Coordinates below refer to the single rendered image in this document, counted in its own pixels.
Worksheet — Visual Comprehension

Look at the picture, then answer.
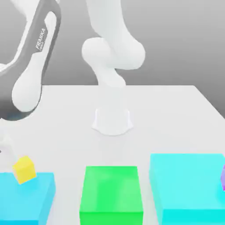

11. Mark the large blue box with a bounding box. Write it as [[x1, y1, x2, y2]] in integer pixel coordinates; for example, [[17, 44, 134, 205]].
[[0, 172, 56, 225]]

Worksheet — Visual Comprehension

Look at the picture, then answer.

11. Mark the small yellow cube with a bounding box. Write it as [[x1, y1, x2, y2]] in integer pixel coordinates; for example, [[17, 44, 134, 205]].
[[12, 155, 37, 185]]

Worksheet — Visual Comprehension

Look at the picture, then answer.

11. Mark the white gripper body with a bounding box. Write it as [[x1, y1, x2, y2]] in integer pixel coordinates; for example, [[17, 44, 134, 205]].
[[0, 134, 18, 163]]

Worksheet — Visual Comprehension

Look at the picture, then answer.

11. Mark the large cyan box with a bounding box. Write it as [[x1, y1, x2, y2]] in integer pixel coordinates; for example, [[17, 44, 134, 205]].
[[149, 153, 225, 225]]

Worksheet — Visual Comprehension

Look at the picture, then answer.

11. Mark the small purple cube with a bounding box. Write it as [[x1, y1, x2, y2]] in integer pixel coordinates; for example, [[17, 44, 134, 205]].
[[221, 164, 225, 192]]

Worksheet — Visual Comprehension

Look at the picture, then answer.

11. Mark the large green box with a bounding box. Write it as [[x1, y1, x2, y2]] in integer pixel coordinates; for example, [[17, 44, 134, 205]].
[[79, 166, 144, 225]]

